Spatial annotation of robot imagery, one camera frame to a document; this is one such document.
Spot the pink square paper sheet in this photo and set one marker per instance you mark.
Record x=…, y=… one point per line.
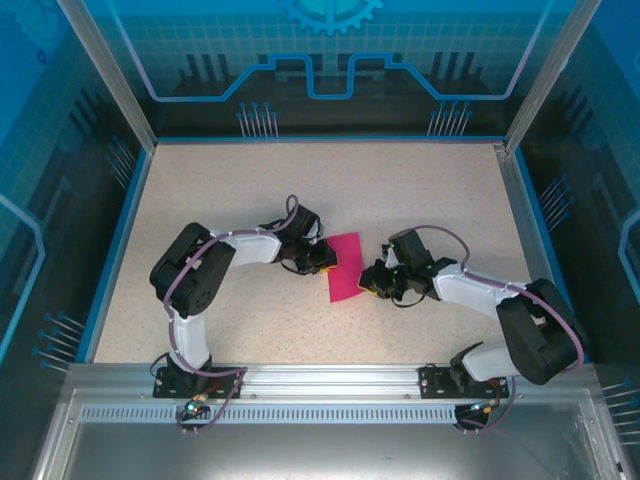
x=346, y=270

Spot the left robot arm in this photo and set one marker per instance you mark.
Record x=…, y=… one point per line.
x=195, y=275

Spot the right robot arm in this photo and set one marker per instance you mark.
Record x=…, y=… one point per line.
x=535, y=330

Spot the shiny metal sheet tray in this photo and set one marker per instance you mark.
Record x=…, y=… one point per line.
x=320, y=450

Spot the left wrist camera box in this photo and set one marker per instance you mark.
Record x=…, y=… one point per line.
x=320, y=236

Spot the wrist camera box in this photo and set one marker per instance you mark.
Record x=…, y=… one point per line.
x=390, y=256
x=320, y=236

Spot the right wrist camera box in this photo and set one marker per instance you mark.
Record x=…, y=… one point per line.
x=390, y=256

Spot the aluminium mounting rail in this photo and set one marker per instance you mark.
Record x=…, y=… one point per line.
x=330, y=380

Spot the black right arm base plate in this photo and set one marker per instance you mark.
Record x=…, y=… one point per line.
x=432, y=382

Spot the aluminium table side rail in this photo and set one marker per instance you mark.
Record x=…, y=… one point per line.
x=527, y=225

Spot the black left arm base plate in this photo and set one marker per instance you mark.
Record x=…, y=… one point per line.
x=167, y=387

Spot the aluminium frame post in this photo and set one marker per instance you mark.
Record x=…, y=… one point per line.
x=117, y=75
x=550, y=75

